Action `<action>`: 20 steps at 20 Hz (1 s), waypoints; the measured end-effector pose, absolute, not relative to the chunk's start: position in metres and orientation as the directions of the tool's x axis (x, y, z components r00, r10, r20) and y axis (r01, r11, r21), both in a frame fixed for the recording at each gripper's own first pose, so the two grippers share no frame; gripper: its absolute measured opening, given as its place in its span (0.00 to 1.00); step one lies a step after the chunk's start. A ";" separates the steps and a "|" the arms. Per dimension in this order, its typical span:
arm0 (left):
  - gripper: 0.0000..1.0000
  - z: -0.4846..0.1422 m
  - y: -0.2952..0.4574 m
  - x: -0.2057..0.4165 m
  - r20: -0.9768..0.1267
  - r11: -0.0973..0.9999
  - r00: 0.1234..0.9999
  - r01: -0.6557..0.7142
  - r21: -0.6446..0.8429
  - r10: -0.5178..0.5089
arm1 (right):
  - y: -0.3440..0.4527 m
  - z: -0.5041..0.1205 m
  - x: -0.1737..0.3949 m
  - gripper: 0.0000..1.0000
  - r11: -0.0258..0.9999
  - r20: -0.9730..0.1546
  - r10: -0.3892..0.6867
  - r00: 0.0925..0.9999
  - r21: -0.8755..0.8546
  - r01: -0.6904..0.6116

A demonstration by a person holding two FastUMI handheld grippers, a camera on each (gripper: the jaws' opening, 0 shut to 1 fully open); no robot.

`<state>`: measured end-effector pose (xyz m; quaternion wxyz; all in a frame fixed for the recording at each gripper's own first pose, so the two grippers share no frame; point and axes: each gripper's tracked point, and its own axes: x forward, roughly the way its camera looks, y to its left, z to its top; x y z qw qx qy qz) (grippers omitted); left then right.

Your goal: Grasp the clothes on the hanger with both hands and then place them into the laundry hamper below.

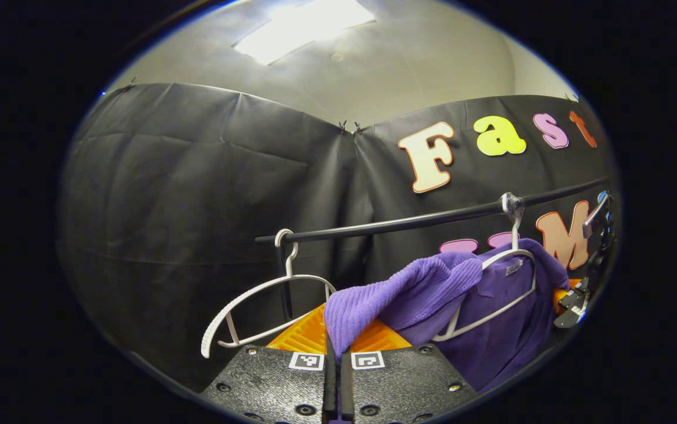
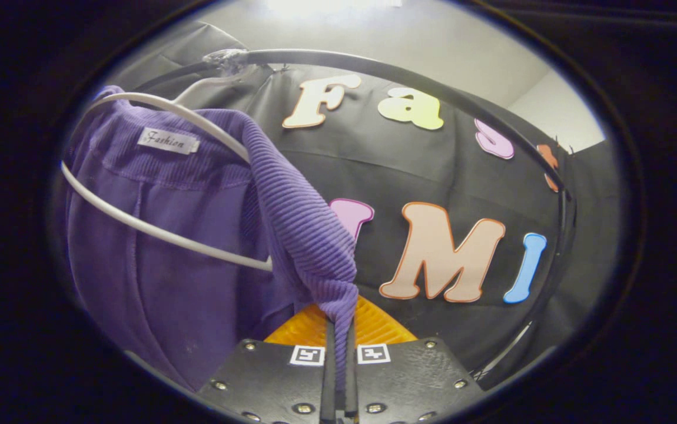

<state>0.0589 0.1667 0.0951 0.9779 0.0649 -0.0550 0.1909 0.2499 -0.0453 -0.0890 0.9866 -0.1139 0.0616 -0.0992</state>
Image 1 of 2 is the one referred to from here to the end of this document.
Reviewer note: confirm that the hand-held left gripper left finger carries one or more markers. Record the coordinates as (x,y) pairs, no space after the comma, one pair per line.
(268,388)

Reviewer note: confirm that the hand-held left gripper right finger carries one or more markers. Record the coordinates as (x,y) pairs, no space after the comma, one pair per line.
(403,388)

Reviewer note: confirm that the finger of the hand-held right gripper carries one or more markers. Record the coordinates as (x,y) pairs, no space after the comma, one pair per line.
(571,317)
(574,294)

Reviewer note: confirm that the purple ribbed jacket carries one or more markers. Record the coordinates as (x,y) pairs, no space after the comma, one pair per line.
(491,353)

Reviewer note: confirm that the white plastic hanger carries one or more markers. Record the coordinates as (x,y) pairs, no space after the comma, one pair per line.
(206,344)

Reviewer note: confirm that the white hanger with wrapped hook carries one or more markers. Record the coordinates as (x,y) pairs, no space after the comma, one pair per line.
(513,206)

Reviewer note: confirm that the black clothes rack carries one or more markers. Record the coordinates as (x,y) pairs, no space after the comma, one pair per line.
(409,222)

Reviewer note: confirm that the black backdrop cloth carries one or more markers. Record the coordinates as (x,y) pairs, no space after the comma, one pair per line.
(185,200)

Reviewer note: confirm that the ceiling light panel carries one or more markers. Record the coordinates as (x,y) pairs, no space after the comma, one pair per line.
(303,26)

